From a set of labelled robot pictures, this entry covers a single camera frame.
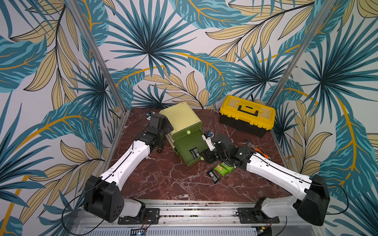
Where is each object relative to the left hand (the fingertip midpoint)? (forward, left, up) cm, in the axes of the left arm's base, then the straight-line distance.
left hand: (165, 127), depth 82 cm
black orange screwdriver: (-4, +5, -19) cm, 21 cm away
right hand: (-12, -22, -4) cm, 25 cm away
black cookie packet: (-8, -17, -14) cm, 23 cm away
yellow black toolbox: (+13, -54, -5) cm, 56 cm away
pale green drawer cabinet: (+9, -8, -1) cm, 12 cm away
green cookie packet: (-16, -33, -20) cm, 42 cm away
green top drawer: (-1, -12, -2) cm, 12 cm away
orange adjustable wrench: (+2, -57, -21) cm, 61 cm away
